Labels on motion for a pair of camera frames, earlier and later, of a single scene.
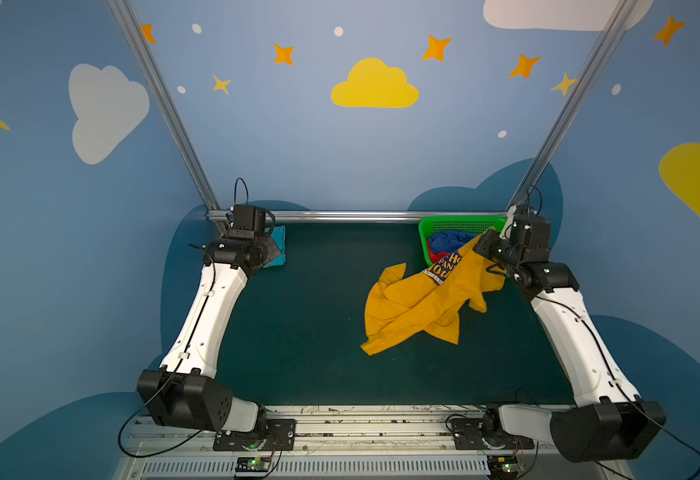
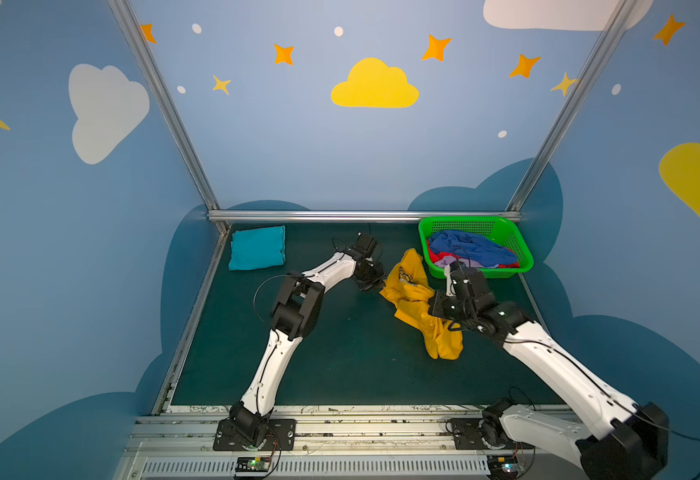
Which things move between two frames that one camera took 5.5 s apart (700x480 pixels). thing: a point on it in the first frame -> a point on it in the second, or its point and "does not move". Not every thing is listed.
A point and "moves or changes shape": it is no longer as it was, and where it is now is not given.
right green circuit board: x=503 y=467 does not move
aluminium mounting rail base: x=352 y=443 does not move
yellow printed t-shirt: x=398 y=307 moves or changes shape
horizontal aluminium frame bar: x=218 y=214 does not move
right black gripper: x=488 y=245 -> x=446 y=306
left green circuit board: x=253 y=464 does not move
